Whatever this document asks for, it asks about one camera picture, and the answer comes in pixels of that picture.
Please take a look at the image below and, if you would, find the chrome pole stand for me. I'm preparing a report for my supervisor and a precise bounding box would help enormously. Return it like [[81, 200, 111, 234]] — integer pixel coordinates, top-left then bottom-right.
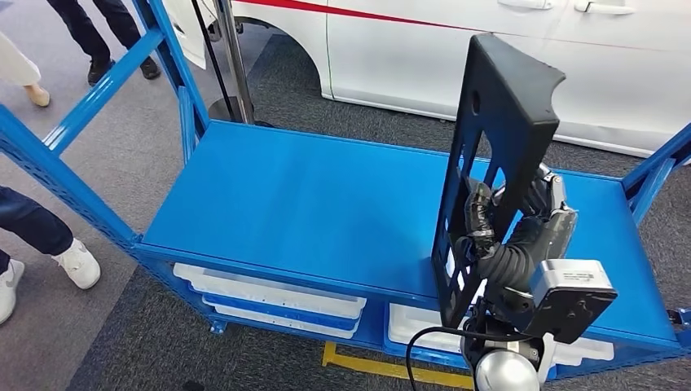
[[207, 0, 271, 126]]

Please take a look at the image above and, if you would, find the thin black rod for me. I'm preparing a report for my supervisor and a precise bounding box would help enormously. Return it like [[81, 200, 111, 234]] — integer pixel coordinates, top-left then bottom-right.
[[190, 0, 235, 121]]

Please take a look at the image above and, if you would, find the white car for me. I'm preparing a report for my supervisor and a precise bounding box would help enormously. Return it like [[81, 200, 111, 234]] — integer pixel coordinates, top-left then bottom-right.
[[161, 0, 691, 159]]

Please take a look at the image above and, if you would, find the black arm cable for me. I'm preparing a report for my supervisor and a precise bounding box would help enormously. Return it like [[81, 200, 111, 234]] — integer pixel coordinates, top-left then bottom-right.
[[406, 326, 522, 391]]

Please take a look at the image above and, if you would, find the person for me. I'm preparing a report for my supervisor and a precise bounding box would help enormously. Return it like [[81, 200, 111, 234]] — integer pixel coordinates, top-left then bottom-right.
[[0, 31, 51, 108], [46, 0, 162, 87], [0, 186, 102, 326]]

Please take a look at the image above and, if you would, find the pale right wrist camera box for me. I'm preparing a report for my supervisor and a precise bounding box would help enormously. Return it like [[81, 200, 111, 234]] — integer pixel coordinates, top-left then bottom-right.
[[521, 258, 619, 345]]

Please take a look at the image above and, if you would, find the white plastic tray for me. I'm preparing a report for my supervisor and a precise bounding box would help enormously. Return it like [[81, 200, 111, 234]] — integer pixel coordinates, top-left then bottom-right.
[[387, 303, 615, 368], [172, 262, 368, 319], [213, 305, 359, 340]]

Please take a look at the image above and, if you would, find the black plastic panel part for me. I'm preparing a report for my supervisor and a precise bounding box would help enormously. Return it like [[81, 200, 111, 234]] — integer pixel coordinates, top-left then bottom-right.
[[430, 33, 567, 329]]

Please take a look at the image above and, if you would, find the yellow floor tape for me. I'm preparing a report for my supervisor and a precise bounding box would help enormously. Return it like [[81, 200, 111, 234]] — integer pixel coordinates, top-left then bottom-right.
[[322, 341, 476, 391]]

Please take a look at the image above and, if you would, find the blue metal shelf rack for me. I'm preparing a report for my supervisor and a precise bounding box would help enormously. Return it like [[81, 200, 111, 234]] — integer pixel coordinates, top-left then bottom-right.
[[0, 0, 691, 379]]

